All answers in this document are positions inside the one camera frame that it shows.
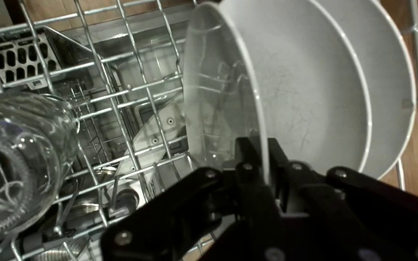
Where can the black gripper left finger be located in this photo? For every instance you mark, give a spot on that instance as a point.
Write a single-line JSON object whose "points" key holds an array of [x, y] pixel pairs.
{"points": [[195, 217]]}

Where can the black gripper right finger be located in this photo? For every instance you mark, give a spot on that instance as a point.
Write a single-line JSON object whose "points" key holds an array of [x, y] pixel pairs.
{"points": [[355, 217]]}

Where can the clear drinking glass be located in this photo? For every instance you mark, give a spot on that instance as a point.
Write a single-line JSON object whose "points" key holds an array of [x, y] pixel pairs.
{"points": [[21, 159]]}

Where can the dark cutlery basket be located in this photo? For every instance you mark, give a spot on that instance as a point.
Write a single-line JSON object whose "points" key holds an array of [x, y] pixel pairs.
{"points": [[23, 59]]}

